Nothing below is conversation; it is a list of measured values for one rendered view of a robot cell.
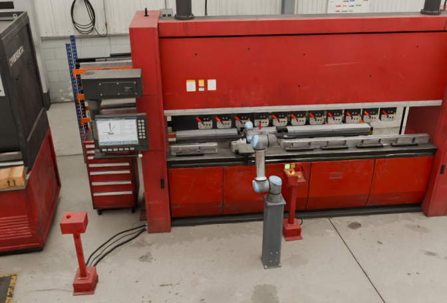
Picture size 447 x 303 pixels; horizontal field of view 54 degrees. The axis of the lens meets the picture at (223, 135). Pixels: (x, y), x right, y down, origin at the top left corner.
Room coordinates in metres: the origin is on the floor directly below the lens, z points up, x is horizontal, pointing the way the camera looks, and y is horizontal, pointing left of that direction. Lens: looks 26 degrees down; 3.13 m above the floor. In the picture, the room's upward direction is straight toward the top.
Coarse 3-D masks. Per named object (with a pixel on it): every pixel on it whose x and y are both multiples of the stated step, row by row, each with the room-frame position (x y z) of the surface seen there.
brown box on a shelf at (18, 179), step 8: (8, 168) 3.52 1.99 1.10; (16, 168) 3.52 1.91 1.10; (0, 176) 3.38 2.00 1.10; (8, 176) 3.38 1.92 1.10; (16, 176) 3.38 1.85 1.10; (24, 176) 3.47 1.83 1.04; (0, 184) 3.33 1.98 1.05; (8, 184) 3.35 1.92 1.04; (16, 184) 3.37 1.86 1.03; (24, 184) 3.41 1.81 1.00
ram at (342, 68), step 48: (192, 48) 4.21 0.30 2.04; (240, 48) 4.25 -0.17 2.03; (288, 48) 4.30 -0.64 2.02; (336, 48) 4.34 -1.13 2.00; (384, 48) 4.39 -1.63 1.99; (432, 48) 4.43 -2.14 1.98; (192, 96) 4.21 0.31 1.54; (240, 96) 4.25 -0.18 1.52; (288, 96) 4.30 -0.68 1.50; (336, 96) 4.35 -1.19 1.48; (384, 96) 4.39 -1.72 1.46; (432, 96) 4.44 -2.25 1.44
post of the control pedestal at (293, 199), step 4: (292, 188) 3.96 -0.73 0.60; (296, 188) 3.96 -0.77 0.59; (292, 192) 3.96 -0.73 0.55; (296, 192) 3.97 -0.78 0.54; (292, 196) 3.96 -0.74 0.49; (292, 200) 3.96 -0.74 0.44; (292, 204) 3.96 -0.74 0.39; (292, 208) 3.96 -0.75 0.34; (292, 212) 3.96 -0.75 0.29; (292, 216) 3.96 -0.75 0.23; (288, 220) 3.99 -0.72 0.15; (292, 220) 3.96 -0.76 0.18
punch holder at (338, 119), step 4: (328, 112) 4.36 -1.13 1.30; (332, 112) 4.34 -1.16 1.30; (336, 112) 4.35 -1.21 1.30; (340, 112) 4.35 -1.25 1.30; (328, 116) 4.35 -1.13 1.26; (336, 116) 4.35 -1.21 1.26; (340, 116) 4.35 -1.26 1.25; (328, 120) 4.34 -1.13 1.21; (332, 120) 4.34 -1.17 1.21; (336, 120) 4.34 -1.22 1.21; (340, 120) 4.35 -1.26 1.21
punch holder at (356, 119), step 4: (356, 108) 4.37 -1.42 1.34; (360, 108) 4.37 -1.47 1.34; (344, 112) 4.44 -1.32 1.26; (348, 112) 4.36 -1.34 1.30; (352, 112) 4.36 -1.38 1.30; (356, 112) 4.37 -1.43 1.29; (360, 112) 4.37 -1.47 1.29; (344, 116) 4.43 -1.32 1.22; (348, 116) 4.36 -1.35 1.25; (356, 116) 4.36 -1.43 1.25; (344, 120) 4.42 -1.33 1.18; (348, 120) 4.36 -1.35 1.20; (352, 120) 4.36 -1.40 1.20; (356, 120) 4.36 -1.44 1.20
